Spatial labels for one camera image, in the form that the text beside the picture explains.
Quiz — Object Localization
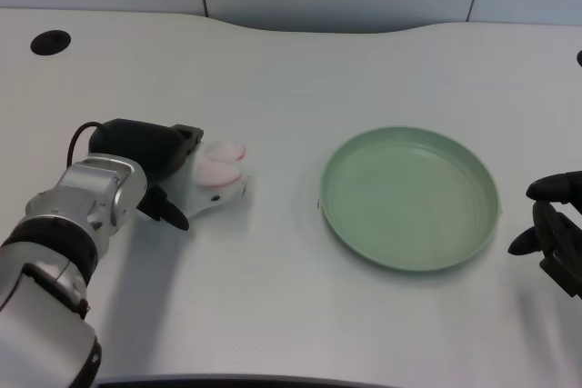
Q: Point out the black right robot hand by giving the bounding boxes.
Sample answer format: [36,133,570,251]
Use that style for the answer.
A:
[507,171,582,299]

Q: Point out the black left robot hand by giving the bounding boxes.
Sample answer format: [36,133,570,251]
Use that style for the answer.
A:
[87,118,205,232]

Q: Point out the white rabbit doll pink ears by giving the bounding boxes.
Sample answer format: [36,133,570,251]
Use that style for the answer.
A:
[161,140,254,219]

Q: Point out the green round plate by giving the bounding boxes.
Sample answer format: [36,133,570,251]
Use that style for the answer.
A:
[317,125,500,274]

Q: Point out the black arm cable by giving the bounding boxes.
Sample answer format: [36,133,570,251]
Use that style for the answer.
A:
[66,121,105,166]

